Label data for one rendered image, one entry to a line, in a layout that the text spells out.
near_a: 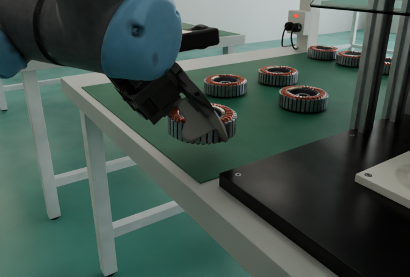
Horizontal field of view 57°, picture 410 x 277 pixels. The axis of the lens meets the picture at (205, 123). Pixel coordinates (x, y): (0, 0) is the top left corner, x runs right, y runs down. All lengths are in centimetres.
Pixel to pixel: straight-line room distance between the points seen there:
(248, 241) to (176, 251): 114
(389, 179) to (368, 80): 21
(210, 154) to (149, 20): 39
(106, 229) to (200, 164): 83
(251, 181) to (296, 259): 14
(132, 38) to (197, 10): 526
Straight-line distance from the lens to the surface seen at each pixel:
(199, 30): 55
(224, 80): 101
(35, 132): 168
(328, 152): 64
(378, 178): 57
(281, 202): 50
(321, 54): 142
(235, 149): 67
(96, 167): 127
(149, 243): 165
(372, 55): 71
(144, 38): 29
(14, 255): 175
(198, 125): 53
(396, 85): 81
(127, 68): 30
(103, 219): 137
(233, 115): 60
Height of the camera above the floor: 104
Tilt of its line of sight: 22 degrees down
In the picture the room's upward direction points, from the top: straight up
